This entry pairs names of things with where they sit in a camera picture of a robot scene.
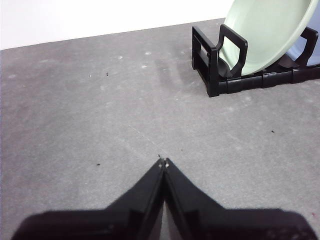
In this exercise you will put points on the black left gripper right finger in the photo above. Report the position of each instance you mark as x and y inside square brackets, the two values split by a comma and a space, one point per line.
[212, 222]

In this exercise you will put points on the green plate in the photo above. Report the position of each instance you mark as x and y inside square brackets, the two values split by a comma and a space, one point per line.
[265, 32]

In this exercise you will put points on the black plate rack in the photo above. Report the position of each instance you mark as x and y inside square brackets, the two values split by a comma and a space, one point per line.
[213, 75]

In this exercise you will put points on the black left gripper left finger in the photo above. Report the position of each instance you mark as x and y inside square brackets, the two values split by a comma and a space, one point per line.
[125, 220]

